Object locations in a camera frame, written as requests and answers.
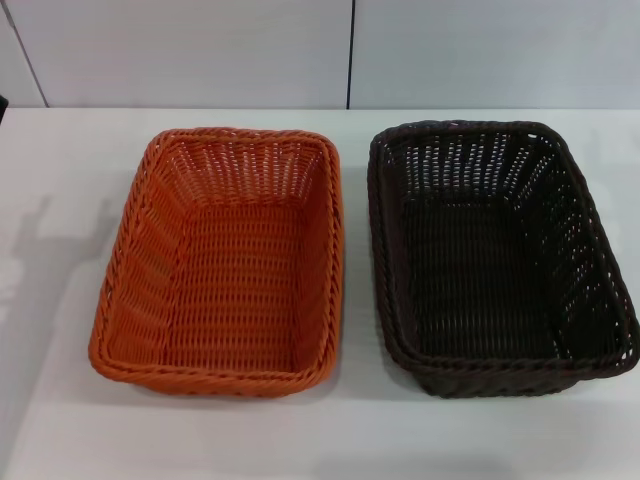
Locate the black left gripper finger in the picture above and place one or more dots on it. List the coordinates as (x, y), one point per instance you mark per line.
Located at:
(3, 106)

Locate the orange woven plastic basket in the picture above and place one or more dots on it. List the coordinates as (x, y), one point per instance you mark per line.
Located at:
(235, 280)

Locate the dark brown woven plastic basket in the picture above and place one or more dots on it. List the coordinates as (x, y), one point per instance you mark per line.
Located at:
(480, 270)

